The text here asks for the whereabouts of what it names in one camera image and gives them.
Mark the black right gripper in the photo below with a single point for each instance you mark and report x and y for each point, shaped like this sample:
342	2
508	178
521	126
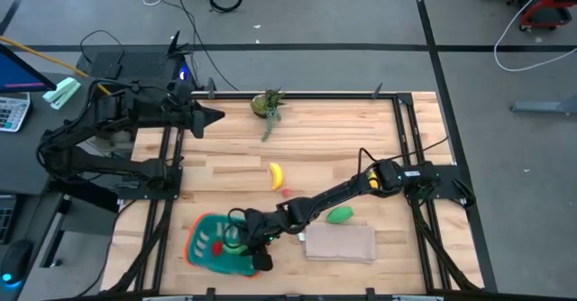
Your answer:
260	229

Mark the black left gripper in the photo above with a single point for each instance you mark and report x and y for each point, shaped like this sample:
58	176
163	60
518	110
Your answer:
182	114

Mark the light green toy vegetable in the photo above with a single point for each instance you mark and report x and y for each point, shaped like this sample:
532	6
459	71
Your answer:
233	249

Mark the red toy tomato green stem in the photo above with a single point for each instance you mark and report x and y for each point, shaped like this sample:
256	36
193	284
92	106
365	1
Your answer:
217	248

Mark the yellow toy pineapple green crown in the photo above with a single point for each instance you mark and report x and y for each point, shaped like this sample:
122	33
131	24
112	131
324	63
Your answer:
373	181

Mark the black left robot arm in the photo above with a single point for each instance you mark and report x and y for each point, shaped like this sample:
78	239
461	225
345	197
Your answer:
103	112

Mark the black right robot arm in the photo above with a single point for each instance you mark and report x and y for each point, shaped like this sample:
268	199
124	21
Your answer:
342	192

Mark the potted succulent plant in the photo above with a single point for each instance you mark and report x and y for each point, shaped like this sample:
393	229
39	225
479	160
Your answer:
267	105

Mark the red toy strawberry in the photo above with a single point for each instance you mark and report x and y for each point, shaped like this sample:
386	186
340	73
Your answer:
286	193

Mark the yellow toy banana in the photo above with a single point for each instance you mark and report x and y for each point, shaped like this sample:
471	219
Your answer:
277	176

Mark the black computer case with antennas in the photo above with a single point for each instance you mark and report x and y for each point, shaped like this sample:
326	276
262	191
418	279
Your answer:
135	66

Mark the folded brown cloth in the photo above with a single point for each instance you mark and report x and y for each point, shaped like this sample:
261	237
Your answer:
340	243

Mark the dark green toy vegetable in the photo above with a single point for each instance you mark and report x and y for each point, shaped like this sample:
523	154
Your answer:
340	214

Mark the mint green stapler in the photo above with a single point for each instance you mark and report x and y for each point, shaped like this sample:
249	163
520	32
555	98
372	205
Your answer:
61	93

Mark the dark grey desk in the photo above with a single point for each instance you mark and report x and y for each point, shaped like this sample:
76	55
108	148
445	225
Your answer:
22	166

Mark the computer monitor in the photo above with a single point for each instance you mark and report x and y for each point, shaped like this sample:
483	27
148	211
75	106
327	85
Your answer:
18	73

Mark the grey desk calculator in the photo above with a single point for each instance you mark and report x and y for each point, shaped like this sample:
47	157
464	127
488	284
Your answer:
12	112

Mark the black keyboard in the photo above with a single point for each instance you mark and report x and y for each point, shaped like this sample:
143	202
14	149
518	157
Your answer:
6	220

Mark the black computer mouse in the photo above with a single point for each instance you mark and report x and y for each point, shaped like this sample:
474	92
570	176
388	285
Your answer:
15	260

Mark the grey desk foot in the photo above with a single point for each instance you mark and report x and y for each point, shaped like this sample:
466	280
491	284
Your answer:
541	106

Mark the red and black cart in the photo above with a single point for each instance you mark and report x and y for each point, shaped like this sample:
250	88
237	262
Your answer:
543	3

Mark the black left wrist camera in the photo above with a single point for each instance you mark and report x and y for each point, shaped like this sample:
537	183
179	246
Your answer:
182	89

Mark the black aluminium table frame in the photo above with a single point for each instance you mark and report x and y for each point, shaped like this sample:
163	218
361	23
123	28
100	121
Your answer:
399	125

